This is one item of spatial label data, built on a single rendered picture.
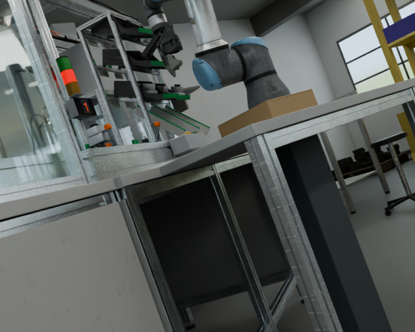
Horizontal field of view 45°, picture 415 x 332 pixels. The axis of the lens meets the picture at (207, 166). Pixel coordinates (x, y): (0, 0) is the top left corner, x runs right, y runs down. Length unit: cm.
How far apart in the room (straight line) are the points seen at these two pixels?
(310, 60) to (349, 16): 103
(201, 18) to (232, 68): 19
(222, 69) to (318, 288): 76
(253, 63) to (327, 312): 83
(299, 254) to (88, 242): 49
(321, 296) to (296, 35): 874
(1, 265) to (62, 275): 15
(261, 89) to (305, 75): 788
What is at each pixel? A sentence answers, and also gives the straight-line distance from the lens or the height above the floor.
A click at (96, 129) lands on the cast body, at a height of 107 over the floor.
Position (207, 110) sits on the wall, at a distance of 750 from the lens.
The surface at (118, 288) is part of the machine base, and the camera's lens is 117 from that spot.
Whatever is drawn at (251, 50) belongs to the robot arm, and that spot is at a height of 112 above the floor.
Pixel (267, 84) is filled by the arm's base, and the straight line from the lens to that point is 167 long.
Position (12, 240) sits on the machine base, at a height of 79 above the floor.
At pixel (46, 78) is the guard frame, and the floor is 113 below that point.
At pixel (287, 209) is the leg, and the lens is 121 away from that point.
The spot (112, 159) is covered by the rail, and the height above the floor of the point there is 92.
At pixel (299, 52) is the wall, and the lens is 967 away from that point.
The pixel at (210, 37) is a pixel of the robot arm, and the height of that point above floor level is 120.
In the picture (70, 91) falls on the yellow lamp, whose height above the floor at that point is 127.
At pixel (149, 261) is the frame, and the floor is 63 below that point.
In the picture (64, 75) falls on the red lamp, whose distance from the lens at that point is 201.
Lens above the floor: 76
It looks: 2 degrees up
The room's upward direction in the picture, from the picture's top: 20 degrees counter-clockwise
